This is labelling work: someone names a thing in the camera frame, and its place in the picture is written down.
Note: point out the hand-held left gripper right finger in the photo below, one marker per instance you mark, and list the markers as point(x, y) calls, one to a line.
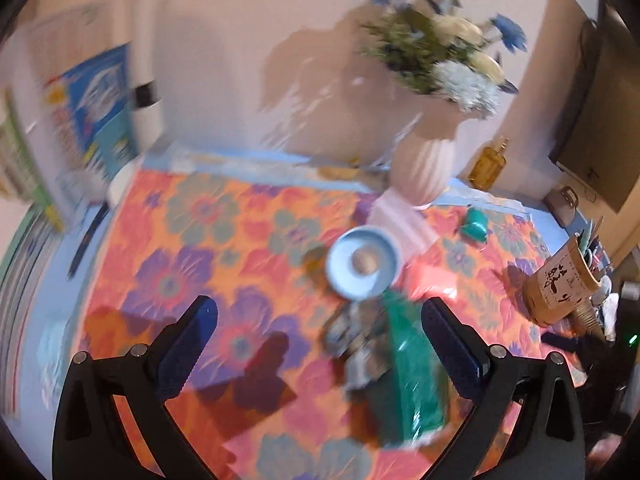
point(450, 350)

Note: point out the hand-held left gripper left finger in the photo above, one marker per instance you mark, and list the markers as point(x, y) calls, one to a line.
point(187, 350)

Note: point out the green packet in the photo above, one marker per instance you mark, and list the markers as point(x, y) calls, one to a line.
point(415, 375)

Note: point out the teal clay bag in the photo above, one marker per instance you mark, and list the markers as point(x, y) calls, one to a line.
point(475, 225)

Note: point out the orange clay bag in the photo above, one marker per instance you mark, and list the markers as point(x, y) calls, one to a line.
point(435, 275)

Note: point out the floral tablecloth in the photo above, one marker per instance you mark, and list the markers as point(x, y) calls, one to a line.
point(200, 240)

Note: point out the cardboard pen holder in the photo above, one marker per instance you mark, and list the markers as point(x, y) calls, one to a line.
point(555, 285)

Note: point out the blue bowl with round item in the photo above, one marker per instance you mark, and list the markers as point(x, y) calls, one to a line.
point(345, 270)

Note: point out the clear plastic bag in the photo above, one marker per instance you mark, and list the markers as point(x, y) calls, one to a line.
point(395, 220)

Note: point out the dark pen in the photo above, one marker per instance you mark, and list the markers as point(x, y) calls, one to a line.
point(86, 242)

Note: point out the bunch of pens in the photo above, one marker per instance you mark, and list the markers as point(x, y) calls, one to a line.
point(592, 250)

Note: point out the white ribbed vase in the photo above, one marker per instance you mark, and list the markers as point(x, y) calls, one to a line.
point(425, 170)

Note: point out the pink handbag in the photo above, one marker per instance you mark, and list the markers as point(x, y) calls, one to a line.
point(562, 205)

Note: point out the yellow glass bottle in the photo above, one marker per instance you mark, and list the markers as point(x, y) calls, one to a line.
point(489, 165)

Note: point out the stack of books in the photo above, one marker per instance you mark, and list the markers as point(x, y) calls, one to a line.
point(20, 240)

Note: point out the white pipe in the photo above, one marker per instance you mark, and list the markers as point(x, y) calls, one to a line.
point(145, 125)

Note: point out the blue and white flowers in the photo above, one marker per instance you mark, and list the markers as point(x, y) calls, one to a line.
point(440, 45)

